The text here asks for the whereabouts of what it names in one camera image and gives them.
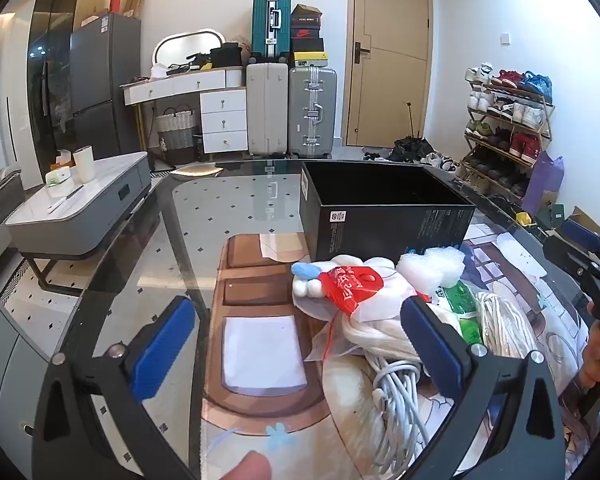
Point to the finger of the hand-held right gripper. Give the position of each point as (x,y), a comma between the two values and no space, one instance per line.
(582,235)
(565,257)

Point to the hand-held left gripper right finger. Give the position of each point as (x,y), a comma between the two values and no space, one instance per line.
(430,347)

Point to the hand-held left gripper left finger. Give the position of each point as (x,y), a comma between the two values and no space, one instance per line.
(162,347)

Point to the large green medicine packet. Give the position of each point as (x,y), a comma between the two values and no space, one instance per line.
(457,297)

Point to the bag of cream laces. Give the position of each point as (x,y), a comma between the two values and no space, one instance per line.
(505,320)

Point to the white foam wrap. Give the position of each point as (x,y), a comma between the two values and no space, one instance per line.
(430,267)

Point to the red plastic bag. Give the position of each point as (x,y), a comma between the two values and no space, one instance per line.
(350,285)

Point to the black cardboard box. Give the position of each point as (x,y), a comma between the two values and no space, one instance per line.
(380,230)

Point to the person's right hand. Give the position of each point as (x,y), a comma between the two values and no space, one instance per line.
(591,360)

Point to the person's left hand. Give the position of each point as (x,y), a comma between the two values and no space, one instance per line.
(247,467)

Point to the open cardboard box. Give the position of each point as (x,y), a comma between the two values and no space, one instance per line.
(587,217)

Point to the dark green box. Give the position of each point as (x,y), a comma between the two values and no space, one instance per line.
(550,215)

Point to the yellow wrapper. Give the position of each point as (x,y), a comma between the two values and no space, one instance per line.
(522,218)

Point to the purple bag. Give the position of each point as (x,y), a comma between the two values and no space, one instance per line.
(542,185)

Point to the black trash basket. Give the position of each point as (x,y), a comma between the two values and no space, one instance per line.
(502,205)

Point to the shoe rack with shoes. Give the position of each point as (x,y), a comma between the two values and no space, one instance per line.
(520,145)

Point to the wooden shoe rack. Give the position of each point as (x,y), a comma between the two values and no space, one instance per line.
(547,125)

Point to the printed desk mat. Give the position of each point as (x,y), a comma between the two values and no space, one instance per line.
(260,410)

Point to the grey cabinet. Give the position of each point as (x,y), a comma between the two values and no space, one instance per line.
(10,385)

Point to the scattered sneakers pile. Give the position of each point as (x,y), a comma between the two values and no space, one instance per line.
(437,160)

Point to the grey coffee table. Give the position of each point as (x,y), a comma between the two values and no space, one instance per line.
(100,185)

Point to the white pen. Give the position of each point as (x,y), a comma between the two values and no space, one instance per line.
(65,199)

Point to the black umbrella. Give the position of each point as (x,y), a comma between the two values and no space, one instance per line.
(405,149)

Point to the green white tissue box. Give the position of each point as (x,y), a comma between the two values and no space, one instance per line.
(57,180)

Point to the white cup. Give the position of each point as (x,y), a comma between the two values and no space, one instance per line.
(84,165)

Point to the orange packet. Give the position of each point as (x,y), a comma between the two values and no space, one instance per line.
(61,164)

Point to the grey woven basket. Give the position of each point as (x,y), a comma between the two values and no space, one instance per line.
(176,135)

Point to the white dressing table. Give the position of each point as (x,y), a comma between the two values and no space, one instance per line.
(222,115)

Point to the tan wooden door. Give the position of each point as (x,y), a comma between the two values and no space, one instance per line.
(390,85)

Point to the beige suitcase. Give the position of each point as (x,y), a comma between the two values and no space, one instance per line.
(267,110)

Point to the silver suitcase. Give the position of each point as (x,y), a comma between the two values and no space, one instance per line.
(312,110)

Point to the grey refrigerator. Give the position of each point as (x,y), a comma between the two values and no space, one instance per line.
(105,70)

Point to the black bag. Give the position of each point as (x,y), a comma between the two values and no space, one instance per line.
(226,56)

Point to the oval vanity mirror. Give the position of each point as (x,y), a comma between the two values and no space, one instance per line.
(190,47)

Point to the dark glass cabinet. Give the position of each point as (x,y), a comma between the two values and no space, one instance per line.
(50,60)

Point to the black yellow shoe box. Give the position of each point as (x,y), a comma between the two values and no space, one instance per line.
(307,58)

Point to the plain black shoe box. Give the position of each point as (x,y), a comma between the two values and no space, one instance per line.
(307,45)

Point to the flat cardboard box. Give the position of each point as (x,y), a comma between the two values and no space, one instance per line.
(94,19)

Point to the black shoe box red logo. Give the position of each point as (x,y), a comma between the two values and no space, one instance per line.
(306,34)

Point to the teal suitcase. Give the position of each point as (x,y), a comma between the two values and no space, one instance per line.
(270,20)

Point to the black shoe box white label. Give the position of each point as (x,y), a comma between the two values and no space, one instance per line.
(305,22)

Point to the tall cardboard box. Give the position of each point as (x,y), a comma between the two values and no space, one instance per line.
(136,0)

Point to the black shoe box brown lid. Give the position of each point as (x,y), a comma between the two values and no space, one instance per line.
(306,10)

